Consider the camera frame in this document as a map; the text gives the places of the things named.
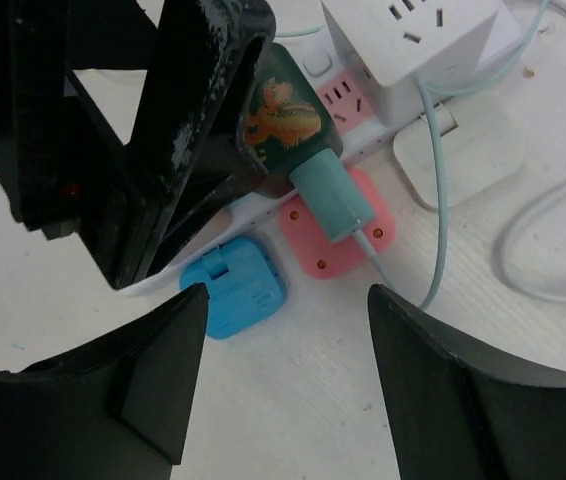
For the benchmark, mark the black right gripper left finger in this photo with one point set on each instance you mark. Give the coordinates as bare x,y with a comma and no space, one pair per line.
117,407

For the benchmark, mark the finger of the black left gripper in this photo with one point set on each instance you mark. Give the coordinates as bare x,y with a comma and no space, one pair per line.
187,142

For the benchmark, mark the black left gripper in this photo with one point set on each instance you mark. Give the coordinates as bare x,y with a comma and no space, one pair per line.
63,168

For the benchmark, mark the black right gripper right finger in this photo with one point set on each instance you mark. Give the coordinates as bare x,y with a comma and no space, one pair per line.
459,408

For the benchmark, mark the dark green dragon charger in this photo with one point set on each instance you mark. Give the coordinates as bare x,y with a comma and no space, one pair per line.
286,122

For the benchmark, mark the mint green charger plug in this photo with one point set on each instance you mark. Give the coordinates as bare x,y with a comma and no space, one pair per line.
332,196

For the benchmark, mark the white power strip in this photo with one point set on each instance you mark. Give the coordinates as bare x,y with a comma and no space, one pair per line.
360,129

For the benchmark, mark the pink charger plug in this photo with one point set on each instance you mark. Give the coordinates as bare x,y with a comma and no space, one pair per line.
323,255

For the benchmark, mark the blue charger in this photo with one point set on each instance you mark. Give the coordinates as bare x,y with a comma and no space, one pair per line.
243,283

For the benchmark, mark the white cube socket adapter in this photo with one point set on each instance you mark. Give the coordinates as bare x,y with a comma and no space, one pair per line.
448,44

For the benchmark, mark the white charger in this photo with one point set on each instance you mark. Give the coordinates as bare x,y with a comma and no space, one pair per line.
480,146

